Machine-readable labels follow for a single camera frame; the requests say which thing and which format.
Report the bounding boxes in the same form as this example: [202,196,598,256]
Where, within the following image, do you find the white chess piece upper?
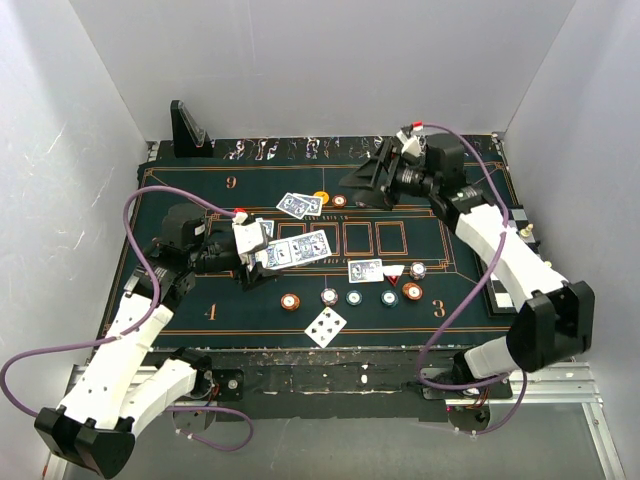
[519,224,533,240]

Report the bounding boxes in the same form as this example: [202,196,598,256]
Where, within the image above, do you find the six of spades card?
[304,307,347,348]

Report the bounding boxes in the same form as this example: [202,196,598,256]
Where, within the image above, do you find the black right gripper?
[338,141,438,213]

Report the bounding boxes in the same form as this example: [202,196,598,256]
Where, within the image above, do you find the black card shoe holder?
[170,100,213,158]

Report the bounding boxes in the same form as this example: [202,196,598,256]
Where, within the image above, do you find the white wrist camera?
[232,217,271,264]
[394,127,422,164]

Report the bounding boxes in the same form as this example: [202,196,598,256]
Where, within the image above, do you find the blue playing card deck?
[253,230,332,270]

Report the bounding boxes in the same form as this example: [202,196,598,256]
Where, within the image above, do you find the green chips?
[381,290,399,308]

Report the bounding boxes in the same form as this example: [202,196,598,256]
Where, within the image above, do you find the blue backed playing card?
[276,192,313,220]

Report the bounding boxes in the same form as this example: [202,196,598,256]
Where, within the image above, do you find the yellow big blind button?
[313,191,330,205]

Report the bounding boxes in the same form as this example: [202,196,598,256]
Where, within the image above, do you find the black white chessboard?
[484,205,540,317]

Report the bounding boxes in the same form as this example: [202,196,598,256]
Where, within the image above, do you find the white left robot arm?
[35,203,270,479]

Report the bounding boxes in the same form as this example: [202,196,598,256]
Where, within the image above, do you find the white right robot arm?
[339,124,595,398]

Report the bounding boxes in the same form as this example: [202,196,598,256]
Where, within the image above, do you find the green poker chip stack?
[345,290,362,306]

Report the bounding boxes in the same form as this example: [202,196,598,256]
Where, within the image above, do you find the pink chips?
[409,262,427,280]

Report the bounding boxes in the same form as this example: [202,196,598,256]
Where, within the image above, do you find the orange chips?
[402,282,423,301]
[332,195,347,208]

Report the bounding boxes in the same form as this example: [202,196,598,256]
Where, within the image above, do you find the red triangular dealer button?
[382,264,404,286]

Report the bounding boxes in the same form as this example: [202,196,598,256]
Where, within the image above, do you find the dark green poker mat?
[129,133,534,349]

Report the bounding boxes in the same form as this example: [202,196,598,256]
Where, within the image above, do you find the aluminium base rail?
[41,362,626,479]

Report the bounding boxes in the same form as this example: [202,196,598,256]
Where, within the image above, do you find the orange poker chip stack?
[280,293,300,311]

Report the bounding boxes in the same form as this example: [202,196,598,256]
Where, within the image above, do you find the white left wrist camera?
[232,217,271,264]

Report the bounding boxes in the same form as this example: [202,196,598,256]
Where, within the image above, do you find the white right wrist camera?
[394,127,422,164]

